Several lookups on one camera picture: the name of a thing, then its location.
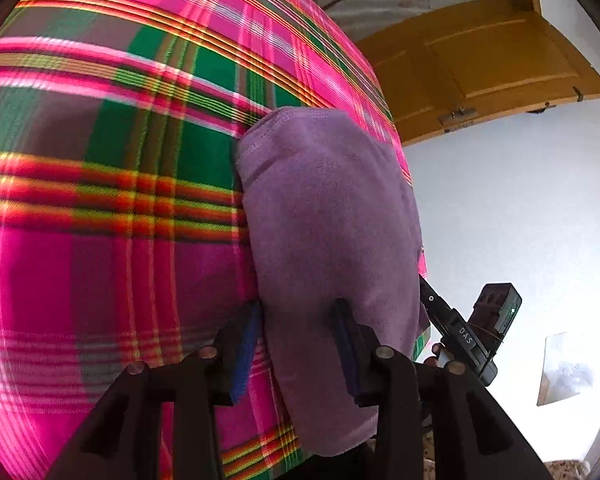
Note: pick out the grey reflective panel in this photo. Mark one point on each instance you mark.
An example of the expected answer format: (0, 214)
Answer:
(565, 370)

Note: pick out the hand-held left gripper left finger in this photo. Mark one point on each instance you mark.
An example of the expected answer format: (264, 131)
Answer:
(247, 355)

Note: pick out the purple fleece garment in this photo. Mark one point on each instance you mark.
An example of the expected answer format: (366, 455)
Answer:
(330, 260)

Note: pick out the dark cloth behind door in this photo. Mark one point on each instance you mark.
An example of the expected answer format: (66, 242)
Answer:
(537, 110)

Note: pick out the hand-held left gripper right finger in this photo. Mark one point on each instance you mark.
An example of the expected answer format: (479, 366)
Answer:
(342, 355)

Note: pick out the pink plaid bed sheet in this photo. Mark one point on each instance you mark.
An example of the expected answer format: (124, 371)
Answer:
(105, 185)

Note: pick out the wooden door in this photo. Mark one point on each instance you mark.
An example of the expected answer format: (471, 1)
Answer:
(480, 70)

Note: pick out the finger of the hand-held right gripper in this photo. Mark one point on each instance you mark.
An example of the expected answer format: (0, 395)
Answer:
(432, 302)

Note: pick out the person's right hand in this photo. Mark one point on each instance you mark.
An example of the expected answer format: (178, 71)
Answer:
(432, 355)

